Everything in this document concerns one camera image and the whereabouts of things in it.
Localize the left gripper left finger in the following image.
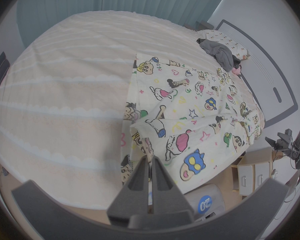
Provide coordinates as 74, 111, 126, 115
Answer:
106, 155, 151, 229

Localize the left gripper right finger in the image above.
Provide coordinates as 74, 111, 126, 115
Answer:
152, 156, 195, 221

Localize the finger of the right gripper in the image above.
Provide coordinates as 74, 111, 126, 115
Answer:
265, 136, 282, 151

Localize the white printed pyjama top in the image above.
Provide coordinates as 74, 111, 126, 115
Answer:
120, 51, 265, 193

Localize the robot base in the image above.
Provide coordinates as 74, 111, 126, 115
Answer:
185, 184, 227, 221

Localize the pile of clothes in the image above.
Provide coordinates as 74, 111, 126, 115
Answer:
230, 55, 243, 76

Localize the pale wooden cabinet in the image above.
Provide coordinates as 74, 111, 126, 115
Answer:
231, 146, 278, 197

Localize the white printed pillow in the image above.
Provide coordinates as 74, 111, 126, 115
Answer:
196, 29, 250, 61

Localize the grey garment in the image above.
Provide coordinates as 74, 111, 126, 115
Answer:
196, 38, 234, 72

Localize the bed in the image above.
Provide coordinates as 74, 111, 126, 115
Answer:
0, 10, 299, 209

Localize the grey bedside table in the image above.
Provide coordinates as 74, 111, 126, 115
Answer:
184, 20, 215, 32

